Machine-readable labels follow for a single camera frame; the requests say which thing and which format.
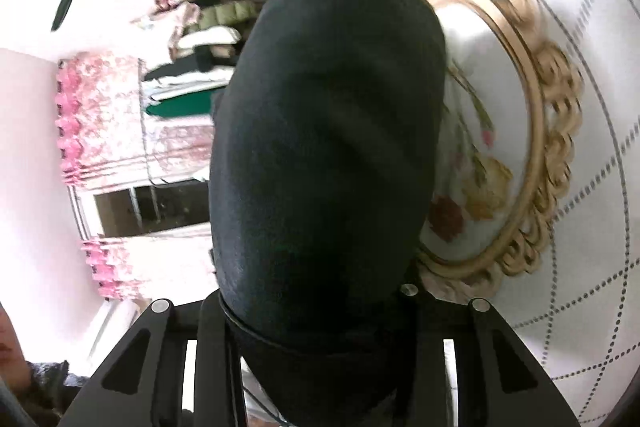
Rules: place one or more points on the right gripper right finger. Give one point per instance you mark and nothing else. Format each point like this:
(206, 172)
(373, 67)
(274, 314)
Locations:
(469, 368)

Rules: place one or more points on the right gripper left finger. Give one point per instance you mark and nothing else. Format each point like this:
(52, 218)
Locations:
(140, 383)

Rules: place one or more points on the person in dark fleece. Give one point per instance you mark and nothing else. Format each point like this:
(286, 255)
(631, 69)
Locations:
(44, 390)

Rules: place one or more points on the white patterned square cloth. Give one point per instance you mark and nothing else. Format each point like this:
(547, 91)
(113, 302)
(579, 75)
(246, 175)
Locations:
(536, 199)

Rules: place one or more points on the clothes rack with garments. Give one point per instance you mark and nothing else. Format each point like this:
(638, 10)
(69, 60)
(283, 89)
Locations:
(189, 50)

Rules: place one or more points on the pink curtain wardrobe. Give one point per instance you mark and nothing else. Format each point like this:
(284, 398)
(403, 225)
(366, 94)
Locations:
(109, 146)

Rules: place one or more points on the black leather jacket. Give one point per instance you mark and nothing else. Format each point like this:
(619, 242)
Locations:
(321, 175)

